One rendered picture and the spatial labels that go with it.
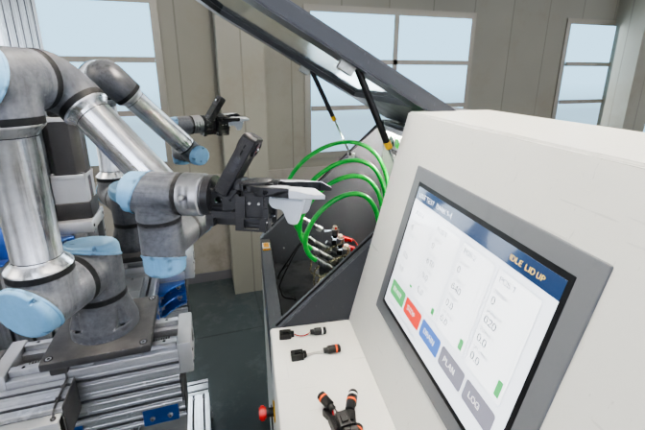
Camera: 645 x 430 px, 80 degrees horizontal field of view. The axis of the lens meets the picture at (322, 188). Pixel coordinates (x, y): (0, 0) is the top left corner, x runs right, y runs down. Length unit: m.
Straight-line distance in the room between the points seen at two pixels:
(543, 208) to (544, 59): 3.78
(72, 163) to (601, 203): 1.14
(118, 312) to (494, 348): 0.82
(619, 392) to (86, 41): 2.99
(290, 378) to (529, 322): 0.57
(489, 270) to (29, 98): 0.80
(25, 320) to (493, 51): 3.69
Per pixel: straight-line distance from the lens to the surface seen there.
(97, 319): 1.06
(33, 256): 0.90
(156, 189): 0.70
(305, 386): 0.95
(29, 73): 0.85
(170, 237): 0.73
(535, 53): 4.23
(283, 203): 0.61
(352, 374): 0.97
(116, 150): 0.87
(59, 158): 1.22
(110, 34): 3.02
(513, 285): 0.59
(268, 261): 1.51
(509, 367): 0.60
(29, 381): 1.18
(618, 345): 0.50
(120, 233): 1.51
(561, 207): 0.55
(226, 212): 0.67
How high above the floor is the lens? 1.64
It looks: 17 degrees down
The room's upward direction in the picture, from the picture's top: straight up
